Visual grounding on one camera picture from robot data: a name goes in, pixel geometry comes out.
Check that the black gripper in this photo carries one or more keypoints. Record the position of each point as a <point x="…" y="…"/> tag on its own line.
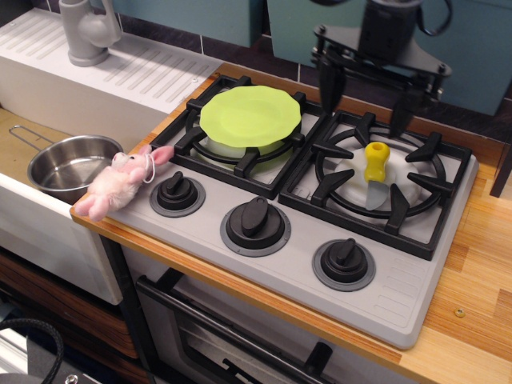
<point x="382" y="50"/>

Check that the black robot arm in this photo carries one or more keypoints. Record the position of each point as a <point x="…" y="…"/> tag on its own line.
<point x="382" y="51"/>

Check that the black right burner grate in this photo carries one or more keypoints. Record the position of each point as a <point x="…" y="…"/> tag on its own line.
<point x="423" y="176"/>

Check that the black burner grate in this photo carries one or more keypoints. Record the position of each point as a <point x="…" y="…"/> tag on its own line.
<point x="259" y="170"/>
<point x="423" y="176"/>

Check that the black left burner grate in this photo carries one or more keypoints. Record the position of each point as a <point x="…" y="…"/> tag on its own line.
<point x="259" y="170"/>

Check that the green plastic plate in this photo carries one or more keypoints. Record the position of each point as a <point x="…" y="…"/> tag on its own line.
<point x="250" y="116"/>

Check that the black right stove knob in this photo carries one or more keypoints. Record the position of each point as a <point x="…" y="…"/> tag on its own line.
<point x="344" y="265"/>

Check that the black stove knob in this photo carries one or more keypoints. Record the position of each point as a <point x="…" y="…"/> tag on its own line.
<point x="177" y="196"/>
<point x="255" y="229"/>
<point x="344" y="265"/>

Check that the black middle stove knob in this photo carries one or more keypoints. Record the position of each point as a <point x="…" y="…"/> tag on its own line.
<point x="255" y="229"/>

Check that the grey toy stove top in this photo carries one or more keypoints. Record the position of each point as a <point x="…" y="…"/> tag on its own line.
<point x="392" y="307"/>

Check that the black left stove knob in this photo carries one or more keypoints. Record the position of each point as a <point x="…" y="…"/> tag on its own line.
<point x="177" y="196"/>

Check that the white sink unit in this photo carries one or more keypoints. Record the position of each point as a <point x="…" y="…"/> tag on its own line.
<point x="44" y="97"/>

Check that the pink plush bunny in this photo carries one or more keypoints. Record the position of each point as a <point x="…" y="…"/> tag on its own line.
<point x="116" y="185"/>

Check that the grey toy faucet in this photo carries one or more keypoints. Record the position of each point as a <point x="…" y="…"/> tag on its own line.
<point x="89" y="35"/>

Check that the toy oven door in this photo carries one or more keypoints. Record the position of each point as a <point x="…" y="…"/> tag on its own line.
<point x="225" y="340"/>

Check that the stainless steel pot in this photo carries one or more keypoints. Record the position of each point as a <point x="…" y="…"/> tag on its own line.
<point x="65" y="169"/>

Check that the yellow handled toy knife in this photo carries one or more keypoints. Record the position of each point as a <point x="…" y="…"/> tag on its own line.
<point x="377" y="155"/>

